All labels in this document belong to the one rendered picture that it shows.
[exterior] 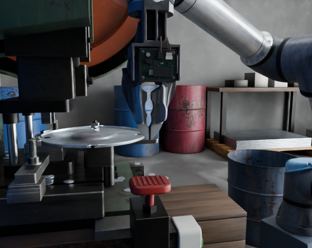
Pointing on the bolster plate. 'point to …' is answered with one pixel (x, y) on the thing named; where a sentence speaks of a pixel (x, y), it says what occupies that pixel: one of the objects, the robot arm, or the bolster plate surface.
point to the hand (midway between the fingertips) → (148, 131)
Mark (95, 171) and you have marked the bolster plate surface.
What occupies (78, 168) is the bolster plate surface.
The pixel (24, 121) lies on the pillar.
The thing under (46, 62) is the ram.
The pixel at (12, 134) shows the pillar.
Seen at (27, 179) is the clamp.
